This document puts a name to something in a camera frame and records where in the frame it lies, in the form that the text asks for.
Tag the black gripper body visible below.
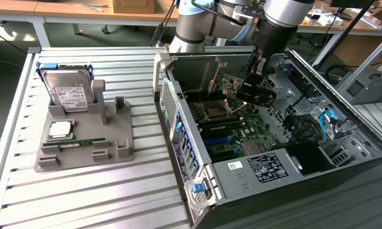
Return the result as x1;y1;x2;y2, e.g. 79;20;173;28
250;19;300;58

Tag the graphics card with black fan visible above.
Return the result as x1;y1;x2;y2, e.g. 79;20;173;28
206;56;278;108

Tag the silver perforated disk bay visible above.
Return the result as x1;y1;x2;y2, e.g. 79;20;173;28
262;71;316;127

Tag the white packaging box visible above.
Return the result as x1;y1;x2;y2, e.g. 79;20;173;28
317;16;344;26

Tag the metal socket cover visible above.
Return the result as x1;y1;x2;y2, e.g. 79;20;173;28
225;95;248;114

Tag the black stand pole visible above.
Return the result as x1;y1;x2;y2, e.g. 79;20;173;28
312;0;380;70

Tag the CPU socket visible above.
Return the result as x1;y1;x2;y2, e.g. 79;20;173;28
203;101;235;119

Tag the black monitor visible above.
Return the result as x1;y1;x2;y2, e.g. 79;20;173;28
329;0;376;21

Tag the green motherboard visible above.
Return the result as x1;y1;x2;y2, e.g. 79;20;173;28
186;90;286;160

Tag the open grey PC case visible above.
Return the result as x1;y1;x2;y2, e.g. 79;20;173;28
153;46;382;229

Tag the blue expansion slot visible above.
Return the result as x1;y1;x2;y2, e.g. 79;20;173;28
203;135;235;146

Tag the silver chipset heatsink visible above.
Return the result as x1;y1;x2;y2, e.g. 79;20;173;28
241;140;265;155

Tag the grey computer tower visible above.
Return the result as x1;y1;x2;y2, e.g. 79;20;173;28
336;69;382;105

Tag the grey power supply with labels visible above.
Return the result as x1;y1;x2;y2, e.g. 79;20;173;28
210;147;305;200

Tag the hard disk in blue caddy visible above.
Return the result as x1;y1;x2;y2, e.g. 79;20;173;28
36;62;96;113

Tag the green RAM stick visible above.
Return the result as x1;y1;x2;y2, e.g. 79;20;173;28
43;137;107;147

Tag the silver CPU chip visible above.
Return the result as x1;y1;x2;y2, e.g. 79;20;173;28
48;121;76;139

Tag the grey plastic parts rack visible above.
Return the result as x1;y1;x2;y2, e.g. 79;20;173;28
34;79;137;173

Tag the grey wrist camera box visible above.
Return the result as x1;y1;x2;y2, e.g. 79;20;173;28
231;6;260;27

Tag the wooden desk white frame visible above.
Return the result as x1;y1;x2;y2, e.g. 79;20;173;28
0;0;179;47
294;0;382;70

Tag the black cable bundle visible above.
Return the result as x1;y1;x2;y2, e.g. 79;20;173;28
282;112;326;145

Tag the aluminium profile frame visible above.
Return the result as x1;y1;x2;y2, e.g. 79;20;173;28
333;40;382;90

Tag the blue SATA wire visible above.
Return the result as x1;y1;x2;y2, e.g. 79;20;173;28
318;107;340;142

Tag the black hanging cable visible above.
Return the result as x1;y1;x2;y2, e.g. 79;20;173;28
150;0;177;46

